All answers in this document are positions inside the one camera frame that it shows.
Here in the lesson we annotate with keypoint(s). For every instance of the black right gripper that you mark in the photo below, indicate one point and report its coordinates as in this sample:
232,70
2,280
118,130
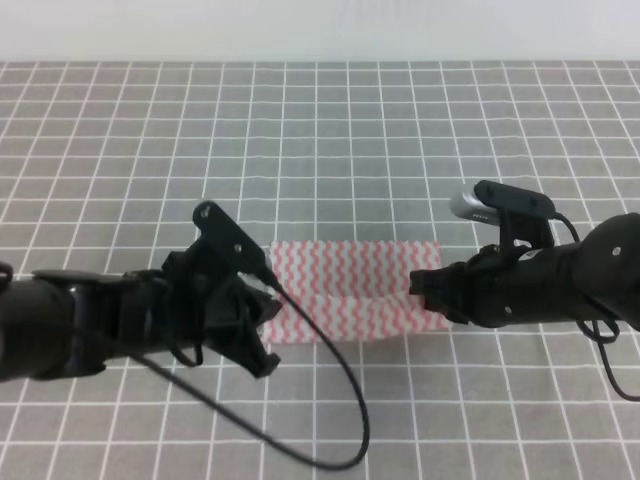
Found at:
495,290

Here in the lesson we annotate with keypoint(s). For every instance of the pink white wavy striped towel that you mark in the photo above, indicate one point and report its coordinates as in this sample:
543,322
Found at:
358,290

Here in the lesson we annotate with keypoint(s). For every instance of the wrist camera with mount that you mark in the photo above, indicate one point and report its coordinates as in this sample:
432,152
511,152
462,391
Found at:
232,244
521,215

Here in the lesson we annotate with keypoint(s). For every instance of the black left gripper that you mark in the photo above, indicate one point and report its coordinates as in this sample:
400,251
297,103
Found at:
165,309

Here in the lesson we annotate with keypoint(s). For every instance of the grey grid tablecloth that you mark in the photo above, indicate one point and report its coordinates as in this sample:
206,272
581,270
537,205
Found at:
102,164

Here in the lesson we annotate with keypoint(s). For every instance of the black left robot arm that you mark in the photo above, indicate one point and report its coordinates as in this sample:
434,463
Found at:
61,324

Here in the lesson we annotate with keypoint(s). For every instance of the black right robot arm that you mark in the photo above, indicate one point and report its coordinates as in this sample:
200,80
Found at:
594,279

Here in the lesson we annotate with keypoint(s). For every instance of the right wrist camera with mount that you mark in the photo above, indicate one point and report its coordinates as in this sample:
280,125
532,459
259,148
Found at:
521,215

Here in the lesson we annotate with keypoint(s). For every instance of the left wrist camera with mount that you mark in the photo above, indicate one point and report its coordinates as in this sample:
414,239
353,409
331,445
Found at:
232,244

